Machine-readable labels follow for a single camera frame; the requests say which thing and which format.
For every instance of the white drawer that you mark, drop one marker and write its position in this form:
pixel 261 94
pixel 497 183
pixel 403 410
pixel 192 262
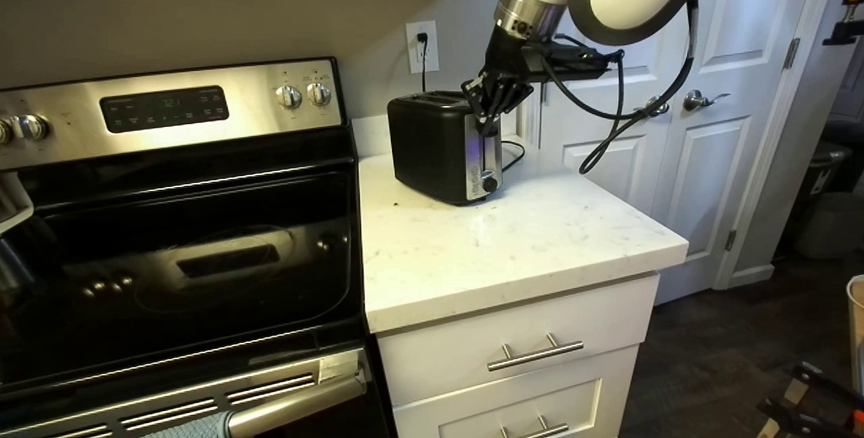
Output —
pixel 439 350
pixel 472 411

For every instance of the black toaster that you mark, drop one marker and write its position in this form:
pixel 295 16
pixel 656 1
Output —
pixel 432 148

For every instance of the stainless steel stove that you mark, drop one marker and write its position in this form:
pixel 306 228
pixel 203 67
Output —
pixel 175 222

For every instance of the stand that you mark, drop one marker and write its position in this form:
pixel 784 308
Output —
pixel 810 404

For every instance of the dark trash bin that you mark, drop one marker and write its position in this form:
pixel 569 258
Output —
pixel 820 202

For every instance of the white wall socket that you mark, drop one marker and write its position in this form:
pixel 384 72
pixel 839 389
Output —
pixel 422 53

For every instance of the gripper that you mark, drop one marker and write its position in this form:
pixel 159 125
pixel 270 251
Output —
pixel 507 57

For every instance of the toaster knob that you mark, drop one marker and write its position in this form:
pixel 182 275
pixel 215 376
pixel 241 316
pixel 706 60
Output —
pixel 489 184

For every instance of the white bucket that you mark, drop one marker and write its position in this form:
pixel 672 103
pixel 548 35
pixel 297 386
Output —
pixel 857 330

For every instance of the white door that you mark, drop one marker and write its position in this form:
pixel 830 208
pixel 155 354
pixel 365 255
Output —
pixel 607 154
pixel 729 175

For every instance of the grey towel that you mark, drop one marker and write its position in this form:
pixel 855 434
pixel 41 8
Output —
pixel 196 426

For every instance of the stove knob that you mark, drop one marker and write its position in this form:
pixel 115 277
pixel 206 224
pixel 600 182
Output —
pixel 30 127
pixel 3 131
pixel 318 94
pixel 288 96

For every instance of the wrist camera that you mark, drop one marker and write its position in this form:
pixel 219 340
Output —
pixel 574 63

